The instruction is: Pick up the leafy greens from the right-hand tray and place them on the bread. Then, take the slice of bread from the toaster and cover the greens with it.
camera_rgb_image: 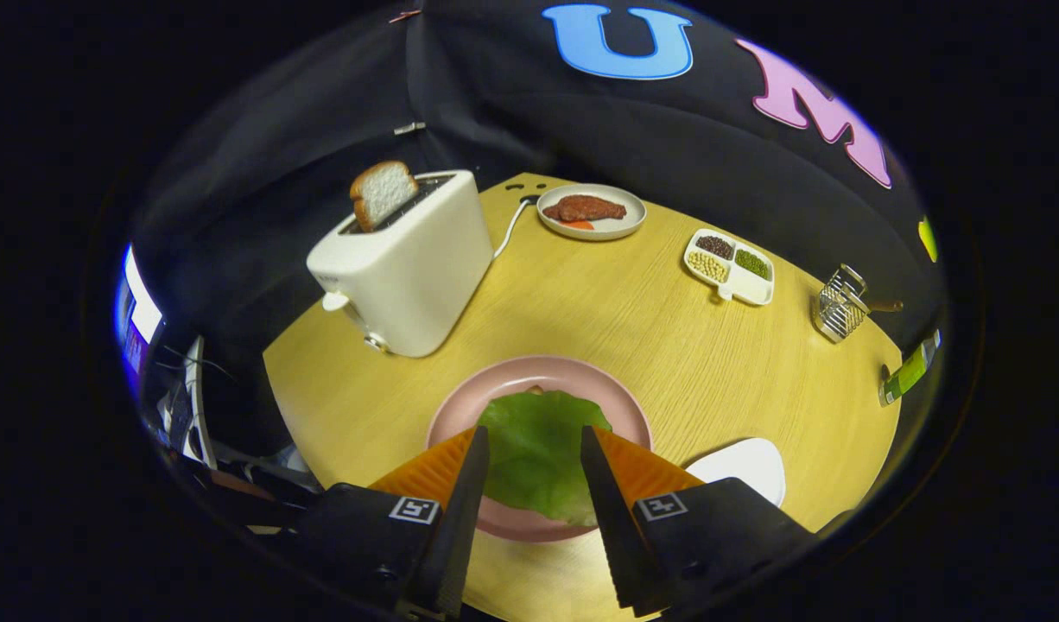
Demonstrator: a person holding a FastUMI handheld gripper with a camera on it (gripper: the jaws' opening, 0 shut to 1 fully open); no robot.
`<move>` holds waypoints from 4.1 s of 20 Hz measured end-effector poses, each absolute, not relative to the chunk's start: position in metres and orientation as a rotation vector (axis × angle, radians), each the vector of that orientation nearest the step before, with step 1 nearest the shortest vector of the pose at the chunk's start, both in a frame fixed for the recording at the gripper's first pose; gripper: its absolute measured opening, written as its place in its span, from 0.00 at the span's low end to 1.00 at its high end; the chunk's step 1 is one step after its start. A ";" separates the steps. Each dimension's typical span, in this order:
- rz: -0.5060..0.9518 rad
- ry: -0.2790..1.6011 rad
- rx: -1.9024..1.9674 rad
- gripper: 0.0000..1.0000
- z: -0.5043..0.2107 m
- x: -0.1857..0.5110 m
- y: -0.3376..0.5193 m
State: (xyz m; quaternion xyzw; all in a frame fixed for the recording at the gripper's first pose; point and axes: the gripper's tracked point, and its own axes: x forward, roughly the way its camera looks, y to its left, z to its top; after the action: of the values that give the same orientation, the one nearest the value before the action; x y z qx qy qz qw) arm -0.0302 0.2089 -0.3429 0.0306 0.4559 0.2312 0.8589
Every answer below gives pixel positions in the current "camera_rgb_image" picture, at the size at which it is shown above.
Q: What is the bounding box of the wooden handled utensil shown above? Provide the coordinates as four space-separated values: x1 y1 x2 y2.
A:
849 289 904 314

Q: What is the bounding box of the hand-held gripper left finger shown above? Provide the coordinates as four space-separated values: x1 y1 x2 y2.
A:
288 425 491 621

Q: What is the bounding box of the black backdrop cloth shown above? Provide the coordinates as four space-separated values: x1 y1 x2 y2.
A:
132 0 945 346

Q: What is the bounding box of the white toaster cable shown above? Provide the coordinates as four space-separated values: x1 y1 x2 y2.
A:
493 194 541 260

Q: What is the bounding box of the metal wire rack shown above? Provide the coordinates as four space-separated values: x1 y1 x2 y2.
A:
812 264 869 344

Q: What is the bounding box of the green label bottle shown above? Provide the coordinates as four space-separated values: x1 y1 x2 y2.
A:
878 330 942 407

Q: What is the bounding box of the brown meat slice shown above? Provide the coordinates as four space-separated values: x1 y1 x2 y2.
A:
542 195 627 223

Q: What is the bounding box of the green lettuce leaf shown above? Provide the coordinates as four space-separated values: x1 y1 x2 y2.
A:
478 390 614 528

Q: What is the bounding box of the beige oval plate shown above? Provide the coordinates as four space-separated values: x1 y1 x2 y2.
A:
536 183 647 241

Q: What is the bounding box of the white square plate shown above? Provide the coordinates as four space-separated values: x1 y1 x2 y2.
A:
685 438 787 508

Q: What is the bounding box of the white divided dish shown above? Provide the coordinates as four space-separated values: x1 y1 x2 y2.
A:
683 229 776 307

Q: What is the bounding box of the pink round plate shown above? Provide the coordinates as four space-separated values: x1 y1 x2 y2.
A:
425 354 654 543

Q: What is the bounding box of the lit screen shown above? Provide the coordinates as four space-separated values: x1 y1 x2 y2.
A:
115 246 163 390

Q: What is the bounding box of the white toaster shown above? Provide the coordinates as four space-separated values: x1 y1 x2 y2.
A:
307 169 494 359

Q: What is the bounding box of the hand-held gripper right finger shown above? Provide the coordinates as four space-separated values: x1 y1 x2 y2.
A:
580 425 820 619

